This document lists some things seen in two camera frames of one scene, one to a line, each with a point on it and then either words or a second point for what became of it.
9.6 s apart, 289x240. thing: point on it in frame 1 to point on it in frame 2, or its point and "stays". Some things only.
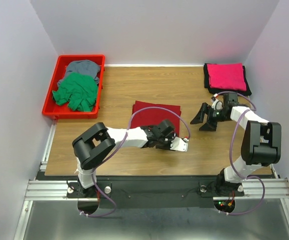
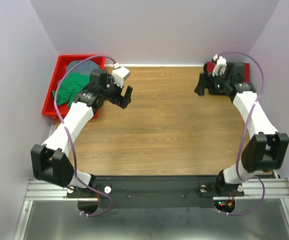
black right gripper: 199,117 to 203,80
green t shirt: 77,91 stays
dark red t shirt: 149,117 to 210,65
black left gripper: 168,146 to 123,101
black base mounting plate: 149,192 stays
